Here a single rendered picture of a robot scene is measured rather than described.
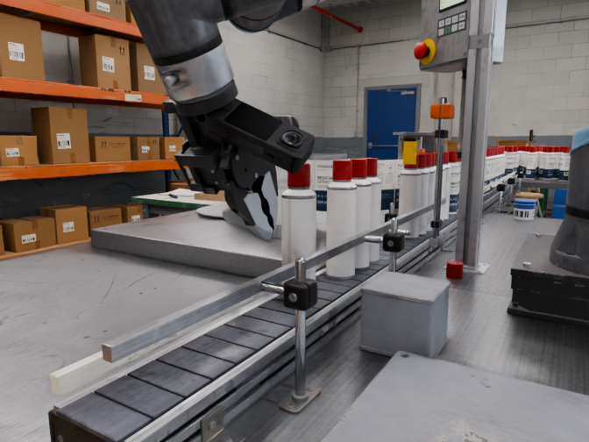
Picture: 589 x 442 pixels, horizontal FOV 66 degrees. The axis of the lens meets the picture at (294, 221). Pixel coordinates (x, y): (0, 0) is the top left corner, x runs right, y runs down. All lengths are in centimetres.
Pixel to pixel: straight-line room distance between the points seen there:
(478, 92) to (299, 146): 66
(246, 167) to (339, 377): 28
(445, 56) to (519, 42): 768
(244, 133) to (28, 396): 39
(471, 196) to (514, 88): 767
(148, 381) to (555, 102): 836
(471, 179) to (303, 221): 53
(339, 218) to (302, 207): 14
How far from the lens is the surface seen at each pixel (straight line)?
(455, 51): 112
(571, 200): 86
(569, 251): 87
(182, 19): 48
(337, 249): 69
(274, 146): 48
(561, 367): 71
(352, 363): 63
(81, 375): 48
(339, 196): 77
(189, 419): 48
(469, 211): 109
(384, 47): 943
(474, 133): 108
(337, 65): 979
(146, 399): 48
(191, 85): 49
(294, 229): 65
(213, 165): 53
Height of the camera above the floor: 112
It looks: 10 degrees down
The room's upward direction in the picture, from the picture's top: straight up
